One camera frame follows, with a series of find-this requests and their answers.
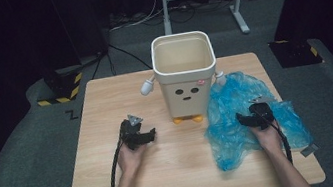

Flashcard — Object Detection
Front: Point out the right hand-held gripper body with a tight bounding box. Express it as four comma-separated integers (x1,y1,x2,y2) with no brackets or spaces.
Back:
244,93,279,133

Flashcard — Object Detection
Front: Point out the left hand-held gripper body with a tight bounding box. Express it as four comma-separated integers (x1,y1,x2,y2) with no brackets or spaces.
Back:
116,110,156,153

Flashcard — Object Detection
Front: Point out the blue plastic bag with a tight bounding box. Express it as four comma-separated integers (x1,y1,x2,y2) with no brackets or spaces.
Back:
195,61,317,174

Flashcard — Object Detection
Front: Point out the white cartoon face trash bin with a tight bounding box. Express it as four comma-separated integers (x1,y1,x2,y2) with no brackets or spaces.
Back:
132,27,234,132

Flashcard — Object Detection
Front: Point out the white bin rim ring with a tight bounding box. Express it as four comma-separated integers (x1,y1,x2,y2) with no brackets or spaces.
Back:
148,28,220,88

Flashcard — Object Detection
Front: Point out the person's left hand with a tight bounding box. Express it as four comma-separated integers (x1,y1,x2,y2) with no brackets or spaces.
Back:
114,140,153,180

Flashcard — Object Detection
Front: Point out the person's right hand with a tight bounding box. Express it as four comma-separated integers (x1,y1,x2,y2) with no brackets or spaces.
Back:
248,119,285,158

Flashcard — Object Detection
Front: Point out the grey tape piece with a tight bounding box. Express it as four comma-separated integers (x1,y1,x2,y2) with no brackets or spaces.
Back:
298,141,322,159

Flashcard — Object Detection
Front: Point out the black base with yellow stripes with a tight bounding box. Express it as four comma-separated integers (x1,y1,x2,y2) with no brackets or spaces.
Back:
268,33,325,72
32,64,88,109

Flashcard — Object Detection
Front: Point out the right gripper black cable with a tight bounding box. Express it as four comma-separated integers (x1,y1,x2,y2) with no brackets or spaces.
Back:
250,100,295,171

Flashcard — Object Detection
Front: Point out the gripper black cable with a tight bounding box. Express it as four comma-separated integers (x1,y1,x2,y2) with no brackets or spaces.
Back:
250,100,295,171
99,130,134,187

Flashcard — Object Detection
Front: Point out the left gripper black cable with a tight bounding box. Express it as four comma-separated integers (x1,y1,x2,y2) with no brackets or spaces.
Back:
99,130,134,187

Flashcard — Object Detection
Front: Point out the white floor cable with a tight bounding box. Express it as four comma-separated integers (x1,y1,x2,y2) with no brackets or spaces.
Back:
104,0,167,34

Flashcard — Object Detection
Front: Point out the black floor cable bundle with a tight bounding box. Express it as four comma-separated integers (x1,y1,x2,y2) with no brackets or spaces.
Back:
167,0,235,26

